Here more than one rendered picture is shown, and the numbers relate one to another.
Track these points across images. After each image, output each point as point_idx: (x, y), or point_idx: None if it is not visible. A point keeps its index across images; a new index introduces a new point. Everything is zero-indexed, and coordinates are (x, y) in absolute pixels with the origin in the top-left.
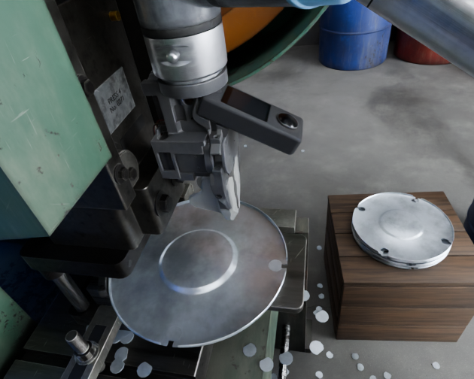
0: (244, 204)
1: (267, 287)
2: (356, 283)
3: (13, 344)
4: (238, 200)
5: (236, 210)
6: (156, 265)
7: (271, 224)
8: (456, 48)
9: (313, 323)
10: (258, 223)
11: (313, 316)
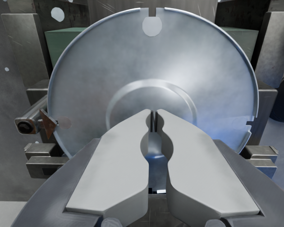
0: (50, 88)
1: (188, 33)
2: None
3: None
4: (143, 117)
5: (171, 116)
6: (162, 157)
7: (78, 42)
8: None
9: (80, 2)
10: (81, 61)
11: (74, 2)
